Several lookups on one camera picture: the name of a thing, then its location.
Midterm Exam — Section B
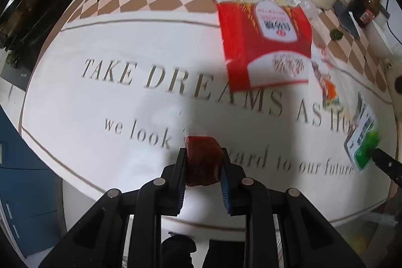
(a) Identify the dark glass bottle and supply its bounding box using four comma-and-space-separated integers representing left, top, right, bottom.
349, 0, 387, 29

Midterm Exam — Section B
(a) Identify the dark flat pad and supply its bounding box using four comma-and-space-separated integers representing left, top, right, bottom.
333, 1, 361, 40

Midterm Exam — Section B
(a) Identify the clear printed plastic wrapper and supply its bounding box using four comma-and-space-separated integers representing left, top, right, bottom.
309, 45, 343, 108

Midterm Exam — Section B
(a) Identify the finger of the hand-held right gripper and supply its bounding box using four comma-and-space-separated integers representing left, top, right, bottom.
371, 149, 402, 183

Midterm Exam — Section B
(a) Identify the large red and white bag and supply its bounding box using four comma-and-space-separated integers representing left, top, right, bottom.
200, 0, 313, 93

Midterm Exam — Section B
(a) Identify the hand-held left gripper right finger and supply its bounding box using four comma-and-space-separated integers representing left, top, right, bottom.
219, 148, 366, 268

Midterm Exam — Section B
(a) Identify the blue cabinet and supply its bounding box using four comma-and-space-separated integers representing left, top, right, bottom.
0, 105, 67, 258

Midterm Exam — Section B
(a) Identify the white box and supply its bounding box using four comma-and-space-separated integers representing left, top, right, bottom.
364, 6, 395, 59

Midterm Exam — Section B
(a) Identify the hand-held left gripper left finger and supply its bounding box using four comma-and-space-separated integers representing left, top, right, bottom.
39, 148, 188, 268

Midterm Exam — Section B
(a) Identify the white printed floor mat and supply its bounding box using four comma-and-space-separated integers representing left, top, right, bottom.
19, 0, 397, 228

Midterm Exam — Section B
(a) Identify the green and white wrapper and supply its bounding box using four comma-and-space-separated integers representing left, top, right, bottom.
344, 91, 382, 174

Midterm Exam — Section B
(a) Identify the small red block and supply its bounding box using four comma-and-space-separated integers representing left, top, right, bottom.
183, 135, 224, 187

